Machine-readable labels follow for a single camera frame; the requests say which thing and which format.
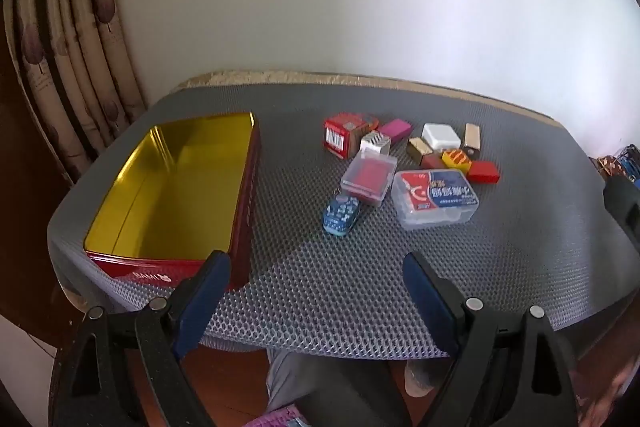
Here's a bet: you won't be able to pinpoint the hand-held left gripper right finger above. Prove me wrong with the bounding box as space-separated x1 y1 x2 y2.
402 251 581 427

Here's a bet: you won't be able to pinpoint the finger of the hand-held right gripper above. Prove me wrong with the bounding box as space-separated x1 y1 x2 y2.
602 174 640 254

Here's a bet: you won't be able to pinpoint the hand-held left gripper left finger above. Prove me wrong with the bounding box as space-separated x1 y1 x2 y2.
55 249 233 427

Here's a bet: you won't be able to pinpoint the clear box blue red label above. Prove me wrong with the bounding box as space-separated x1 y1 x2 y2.
391 170 480 231

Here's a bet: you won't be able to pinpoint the red tin box gold inside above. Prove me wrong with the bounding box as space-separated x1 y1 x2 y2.
84 112 262 312

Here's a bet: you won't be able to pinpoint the blue toy car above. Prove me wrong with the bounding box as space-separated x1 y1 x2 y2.
322 193 361 238

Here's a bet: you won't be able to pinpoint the clear box red contents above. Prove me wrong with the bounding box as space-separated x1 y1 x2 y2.
341 150 398 208

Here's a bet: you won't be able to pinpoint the yellow red striped block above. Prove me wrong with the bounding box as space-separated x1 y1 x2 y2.
441 149 473 174

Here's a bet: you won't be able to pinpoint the speckled gold block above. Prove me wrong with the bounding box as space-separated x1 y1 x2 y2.
406 137 433 165

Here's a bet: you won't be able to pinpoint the white charger plug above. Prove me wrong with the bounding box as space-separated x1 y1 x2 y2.
421 122 459 151

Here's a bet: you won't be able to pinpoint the black white zigzag block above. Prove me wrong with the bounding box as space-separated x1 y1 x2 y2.
359 132 392 156

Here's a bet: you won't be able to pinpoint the tall gold block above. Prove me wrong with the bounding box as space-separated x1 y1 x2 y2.
461 122 482 156

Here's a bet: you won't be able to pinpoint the pink block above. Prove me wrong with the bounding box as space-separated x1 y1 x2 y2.
377 119 413 142

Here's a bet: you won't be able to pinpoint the red cardboard box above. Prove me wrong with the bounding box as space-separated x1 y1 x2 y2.
324 112 379 159

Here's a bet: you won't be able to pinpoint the colourful clutter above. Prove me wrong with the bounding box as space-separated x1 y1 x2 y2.
590 147 640 182

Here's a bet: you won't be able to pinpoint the grey mesh mat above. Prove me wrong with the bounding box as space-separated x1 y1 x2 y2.
47 82 640 360

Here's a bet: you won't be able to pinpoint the person's grey trouser leg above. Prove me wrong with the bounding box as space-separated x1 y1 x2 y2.
265 349 451 427

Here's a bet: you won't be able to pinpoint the beige leaf-print curtain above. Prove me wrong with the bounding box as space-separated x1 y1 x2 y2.
2 0 148 185

